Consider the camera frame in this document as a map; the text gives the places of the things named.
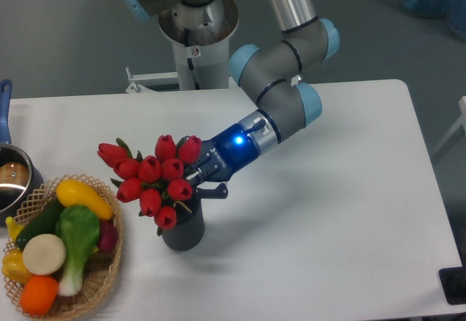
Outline purple red radish toy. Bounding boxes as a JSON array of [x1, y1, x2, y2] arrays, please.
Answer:
[[96, 221, 119, 252]]

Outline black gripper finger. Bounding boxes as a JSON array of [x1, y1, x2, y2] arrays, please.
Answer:
[[194, 183, 229, 199], [188, 150, 226, 185]]

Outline white frame at right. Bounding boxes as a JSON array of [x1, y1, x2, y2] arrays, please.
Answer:
[[430, 96, 465, 165]]

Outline cream round radish slice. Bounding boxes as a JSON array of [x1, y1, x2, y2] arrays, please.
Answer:
[[23, 234, 66, 275]]

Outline dark grey ribbed vase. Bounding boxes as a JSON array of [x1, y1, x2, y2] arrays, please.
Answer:
[[162, 194, 205, 251]]

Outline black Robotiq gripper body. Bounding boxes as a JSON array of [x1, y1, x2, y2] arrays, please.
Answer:
[[198, 124, 259, 181]]

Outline blue handled steel saucepan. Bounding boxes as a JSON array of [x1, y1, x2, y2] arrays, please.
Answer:
[[1, 79, 43, 227]]

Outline red tulip bouquet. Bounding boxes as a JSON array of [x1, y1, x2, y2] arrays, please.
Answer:
[[97, 135, 202, 236]]

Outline green bok choy toy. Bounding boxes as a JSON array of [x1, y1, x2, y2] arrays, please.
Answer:
[[55, 205, 100, 297]]

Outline yellow bell pepper toy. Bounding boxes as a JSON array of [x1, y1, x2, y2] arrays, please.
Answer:
[[2, 248, 33, 285]]

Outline orange toy fruit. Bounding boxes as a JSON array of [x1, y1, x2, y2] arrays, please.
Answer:
[[19, 275, 58, 316]]

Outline yellow banana toy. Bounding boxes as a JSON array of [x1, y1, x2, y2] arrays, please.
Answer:
[[5, 216, 24, 242]]

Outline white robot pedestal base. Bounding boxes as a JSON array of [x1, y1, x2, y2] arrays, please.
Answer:
[[125, 0, 241, 95]]

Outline yellow squash toy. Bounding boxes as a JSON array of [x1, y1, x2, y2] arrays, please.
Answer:
[[55, 179, 114, 221]]

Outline dark green cucumber toy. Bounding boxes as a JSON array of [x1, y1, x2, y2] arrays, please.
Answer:
[[15, 197, 65, 250]]

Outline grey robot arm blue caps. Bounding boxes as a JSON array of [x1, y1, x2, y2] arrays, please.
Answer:
[[124, 0, 340, 199]]

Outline black device at edge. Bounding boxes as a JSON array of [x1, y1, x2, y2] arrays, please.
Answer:
[[438, 266, 465, 305]]

